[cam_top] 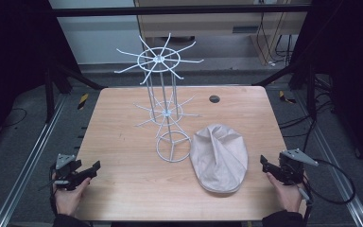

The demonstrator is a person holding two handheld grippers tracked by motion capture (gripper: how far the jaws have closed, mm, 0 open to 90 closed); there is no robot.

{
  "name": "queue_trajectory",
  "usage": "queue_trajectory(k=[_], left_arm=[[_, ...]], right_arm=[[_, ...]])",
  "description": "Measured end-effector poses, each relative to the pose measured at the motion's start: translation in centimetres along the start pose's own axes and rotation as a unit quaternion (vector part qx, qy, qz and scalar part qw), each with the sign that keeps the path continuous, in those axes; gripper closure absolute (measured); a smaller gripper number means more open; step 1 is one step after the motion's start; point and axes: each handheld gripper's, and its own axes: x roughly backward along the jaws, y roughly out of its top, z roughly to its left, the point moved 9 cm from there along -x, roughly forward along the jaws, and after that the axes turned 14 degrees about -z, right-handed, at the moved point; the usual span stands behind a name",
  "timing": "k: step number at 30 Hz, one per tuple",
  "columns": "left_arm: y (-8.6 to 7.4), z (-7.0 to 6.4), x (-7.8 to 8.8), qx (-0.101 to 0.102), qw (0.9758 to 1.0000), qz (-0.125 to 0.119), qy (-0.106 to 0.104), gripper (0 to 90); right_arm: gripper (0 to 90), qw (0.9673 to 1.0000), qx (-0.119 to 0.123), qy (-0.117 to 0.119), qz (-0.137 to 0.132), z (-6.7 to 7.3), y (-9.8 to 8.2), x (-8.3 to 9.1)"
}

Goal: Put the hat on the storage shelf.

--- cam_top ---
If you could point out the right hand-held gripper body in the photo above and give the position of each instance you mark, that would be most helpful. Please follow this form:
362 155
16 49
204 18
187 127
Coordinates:
291 167

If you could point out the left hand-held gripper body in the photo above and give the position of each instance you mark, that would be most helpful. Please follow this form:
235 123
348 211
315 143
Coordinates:
65 171

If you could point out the person's right hand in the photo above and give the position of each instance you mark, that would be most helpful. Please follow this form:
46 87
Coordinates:
285 194

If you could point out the person's left hand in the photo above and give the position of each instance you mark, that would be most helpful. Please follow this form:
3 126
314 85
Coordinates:
69 200

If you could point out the beige flat cap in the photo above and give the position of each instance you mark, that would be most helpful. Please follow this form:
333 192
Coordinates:
219 157

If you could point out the yellow black striped tape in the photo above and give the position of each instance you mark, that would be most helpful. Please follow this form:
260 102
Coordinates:
286 97
82 101

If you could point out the black metal stand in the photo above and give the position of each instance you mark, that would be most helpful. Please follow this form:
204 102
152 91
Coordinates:
299 82
52 94

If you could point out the wooden cabinet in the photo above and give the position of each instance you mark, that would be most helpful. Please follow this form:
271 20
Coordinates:
201 22

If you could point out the aluminium floor rail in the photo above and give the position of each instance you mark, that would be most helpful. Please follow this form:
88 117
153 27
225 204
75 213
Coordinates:
28 157
334 157

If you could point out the black frame crossbar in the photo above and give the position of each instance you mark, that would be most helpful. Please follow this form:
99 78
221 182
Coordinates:
176 9

